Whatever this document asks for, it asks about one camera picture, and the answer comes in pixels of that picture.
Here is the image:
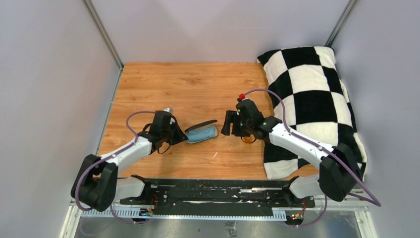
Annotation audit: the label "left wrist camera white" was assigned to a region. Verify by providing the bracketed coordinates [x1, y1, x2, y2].
[164, 107, 173, 114]

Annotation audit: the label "black white checkered blanket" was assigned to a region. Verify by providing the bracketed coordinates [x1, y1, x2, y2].
[257, 46, 368, 175]

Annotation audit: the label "black glasses case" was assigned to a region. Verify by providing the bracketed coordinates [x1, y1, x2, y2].
[185, 119, 218, 144]

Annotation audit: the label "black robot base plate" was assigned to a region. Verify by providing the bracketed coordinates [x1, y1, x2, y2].
[120, 178, 315, 218]

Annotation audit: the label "aluminium rail frame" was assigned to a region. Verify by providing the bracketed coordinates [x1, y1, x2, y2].
[60, 187, 377, 238]

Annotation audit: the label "light blue cleaning cloth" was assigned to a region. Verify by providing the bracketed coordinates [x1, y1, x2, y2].
[186, 126, 218, 144]

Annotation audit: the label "orange sunglasses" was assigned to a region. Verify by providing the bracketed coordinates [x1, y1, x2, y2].
[241, 136, 257, 144]

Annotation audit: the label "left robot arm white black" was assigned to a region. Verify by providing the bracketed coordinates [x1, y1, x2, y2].
[71, 108, 187, 211]

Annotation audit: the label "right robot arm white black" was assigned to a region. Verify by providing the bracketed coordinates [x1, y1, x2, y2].
[221, 98, 362, 207]

